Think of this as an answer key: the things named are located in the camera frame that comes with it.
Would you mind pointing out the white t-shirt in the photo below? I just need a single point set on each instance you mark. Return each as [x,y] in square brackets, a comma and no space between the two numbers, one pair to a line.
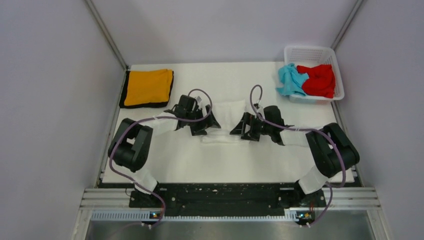
[228,115]

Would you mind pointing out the white plastic laundry basket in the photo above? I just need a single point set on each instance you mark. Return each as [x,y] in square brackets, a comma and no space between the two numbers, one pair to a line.
[311,56]

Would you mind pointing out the folded black t-shirt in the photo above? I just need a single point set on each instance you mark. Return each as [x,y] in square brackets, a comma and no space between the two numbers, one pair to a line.
[122,96]

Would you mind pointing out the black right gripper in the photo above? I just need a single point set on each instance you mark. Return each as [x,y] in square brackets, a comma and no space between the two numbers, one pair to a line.
[250,120]

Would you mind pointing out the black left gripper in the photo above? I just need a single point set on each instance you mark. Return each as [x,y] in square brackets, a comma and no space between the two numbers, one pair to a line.
[199,130]

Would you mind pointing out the folded yellow t-shirt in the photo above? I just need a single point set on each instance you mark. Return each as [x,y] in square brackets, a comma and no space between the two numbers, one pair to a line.
[147,86]

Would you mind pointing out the teal t-shirt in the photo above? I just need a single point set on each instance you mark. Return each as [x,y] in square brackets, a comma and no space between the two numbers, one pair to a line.
[291,80]

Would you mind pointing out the aluminium frame rail left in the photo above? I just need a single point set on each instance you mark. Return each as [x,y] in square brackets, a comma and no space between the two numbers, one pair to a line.
[114,86]

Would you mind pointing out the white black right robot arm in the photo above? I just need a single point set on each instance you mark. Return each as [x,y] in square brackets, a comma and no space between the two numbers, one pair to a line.
[330,147]

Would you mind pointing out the aluminium front rail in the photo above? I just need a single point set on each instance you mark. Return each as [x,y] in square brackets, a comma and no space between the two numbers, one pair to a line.
[350,198]

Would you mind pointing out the red t-shirt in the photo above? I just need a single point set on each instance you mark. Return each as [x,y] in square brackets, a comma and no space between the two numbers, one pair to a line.
[321,82]

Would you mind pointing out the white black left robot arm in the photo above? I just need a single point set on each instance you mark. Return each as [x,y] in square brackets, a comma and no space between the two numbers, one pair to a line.
[129,149]

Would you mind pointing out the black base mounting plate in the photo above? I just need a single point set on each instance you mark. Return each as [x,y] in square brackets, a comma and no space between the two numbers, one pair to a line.
[226,209]

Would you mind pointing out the white cable duct strip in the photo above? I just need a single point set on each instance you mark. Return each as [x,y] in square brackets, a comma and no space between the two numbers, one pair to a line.
[153,216]

